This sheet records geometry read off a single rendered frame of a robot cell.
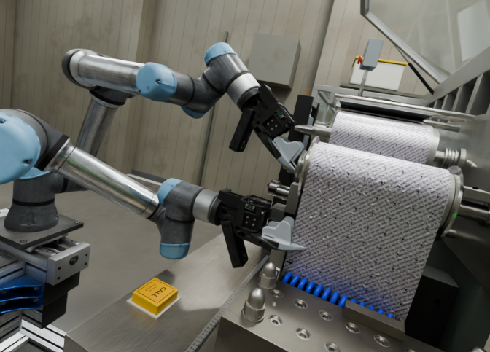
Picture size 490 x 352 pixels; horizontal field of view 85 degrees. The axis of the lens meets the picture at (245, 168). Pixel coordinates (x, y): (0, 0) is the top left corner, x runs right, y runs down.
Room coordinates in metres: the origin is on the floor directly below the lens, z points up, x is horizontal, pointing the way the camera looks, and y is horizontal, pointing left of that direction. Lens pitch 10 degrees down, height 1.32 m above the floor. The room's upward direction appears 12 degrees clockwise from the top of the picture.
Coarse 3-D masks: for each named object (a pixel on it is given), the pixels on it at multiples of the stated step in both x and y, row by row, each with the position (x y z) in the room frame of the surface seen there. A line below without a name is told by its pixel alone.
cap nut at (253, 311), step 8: (256, 288) 0.38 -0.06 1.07; (256, 296) 0.37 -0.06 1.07; (264, 296) 0.38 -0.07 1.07; (248, 304) 0.37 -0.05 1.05; (256, 304) 0.37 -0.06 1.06; (264, 304) 0.38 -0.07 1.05; (248, 312) 0.37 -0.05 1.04; (256, 312) 0.36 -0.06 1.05; (264, 312) 0.37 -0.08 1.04; (248, 320) 0.36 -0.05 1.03; (256, 320) 0.36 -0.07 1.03
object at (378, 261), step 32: (320, 224) 0.51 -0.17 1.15; (352, 224) 0.49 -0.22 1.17; (384, 224) 0.47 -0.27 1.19; (288, 256) 0.53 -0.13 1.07; (320, 256) 0.50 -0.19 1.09; (352, 256) 0.48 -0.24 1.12; (384, 256) 0.47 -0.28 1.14; (416, 256) 0.45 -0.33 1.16; (352, 288) 0.48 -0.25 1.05; (384, 288) 0.46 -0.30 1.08; (416, 288) 0.44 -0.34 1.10
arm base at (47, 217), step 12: (12, 204) 0.83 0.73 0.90; (24, 204) 0.82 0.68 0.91; (36, 204) 0.84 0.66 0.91; (48, 204) 0.87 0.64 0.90; (12, 216) 0.81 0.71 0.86; (24, 216) 0.81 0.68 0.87; (36, 216) 0.83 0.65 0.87; (48, 216) 0.86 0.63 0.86; (12, 228) 0.80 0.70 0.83; (24, 228) 0.81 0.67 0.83; (36, 228) 0.82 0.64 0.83; (48, 228) 0.86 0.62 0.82
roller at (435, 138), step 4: (436, 132) 0.70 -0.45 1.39; (436, 136) 0.68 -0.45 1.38; (432, 140) 0.68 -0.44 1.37; (436, 140) 0.68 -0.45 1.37; (432, 144) 0.67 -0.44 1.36; (436, 144) 0.67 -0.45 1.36; (432, 148) 0.67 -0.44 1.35; (436, 148) 0.67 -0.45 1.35; (432, 152) 0.67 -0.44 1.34; (428, 156) 0.67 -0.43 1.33; (432, 156) 0.66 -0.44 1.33; (428, 160) 0.67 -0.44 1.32; (432, 160) 0.66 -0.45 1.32; (428, 164) 0.67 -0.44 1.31
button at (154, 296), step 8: (152, 280) 0.56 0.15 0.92; (144, 288) 0.53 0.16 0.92; (152, 288) 0.53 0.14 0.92; (160, 288) 0.54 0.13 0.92; (168, 288) 0.54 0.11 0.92; (136, 296) 0.50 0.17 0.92; (144, 296) 0.50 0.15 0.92; (152, 296) 0.51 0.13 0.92; (160, 296) 0.51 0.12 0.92; (168, 296) 0.52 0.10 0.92; (176, 296) 0.54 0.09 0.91; (144, 304) 0.49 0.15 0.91; (152, 304) 0.49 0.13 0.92; (160, 304) 0.49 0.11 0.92; (168, 304) 0.52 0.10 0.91; (152, 312) 0.48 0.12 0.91
